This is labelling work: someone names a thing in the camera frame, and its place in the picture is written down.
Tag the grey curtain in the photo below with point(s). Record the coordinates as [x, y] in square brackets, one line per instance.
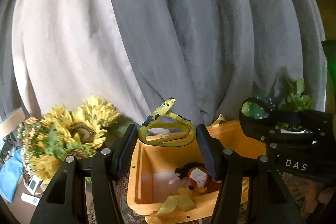
[210, 55]

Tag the white device on stand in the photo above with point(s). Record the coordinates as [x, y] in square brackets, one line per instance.
[33, 184]

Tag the person right hand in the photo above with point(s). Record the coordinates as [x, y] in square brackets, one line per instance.
[315, 194]

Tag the patterned brown rug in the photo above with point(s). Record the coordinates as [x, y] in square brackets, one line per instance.
[298, 188]

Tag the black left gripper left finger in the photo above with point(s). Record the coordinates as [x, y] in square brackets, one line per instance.
[109, 166]

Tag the orange plastic storage box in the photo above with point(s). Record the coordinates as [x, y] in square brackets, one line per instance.
[153, 167]

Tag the white small card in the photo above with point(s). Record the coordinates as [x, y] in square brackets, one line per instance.
[30, 199]

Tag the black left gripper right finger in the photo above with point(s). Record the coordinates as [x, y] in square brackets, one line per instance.
[228, 167]

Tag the green object at edge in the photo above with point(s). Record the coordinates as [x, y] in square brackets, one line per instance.
[329, 51]

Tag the blue cloth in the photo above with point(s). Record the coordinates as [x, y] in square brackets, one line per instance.
[10, 175]

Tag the green dotted black pouch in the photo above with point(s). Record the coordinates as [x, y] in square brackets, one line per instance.
[253, 110]

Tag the sunflower bouquet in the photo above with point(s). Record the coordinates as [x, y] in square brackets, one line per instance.
[80, 133]

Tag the green potted plant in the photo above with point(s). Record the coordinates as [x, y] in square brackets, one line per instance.
[296, 101]

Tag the black red plush mouse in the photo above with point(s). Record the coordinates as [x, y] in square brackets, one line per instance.
[192, 179]

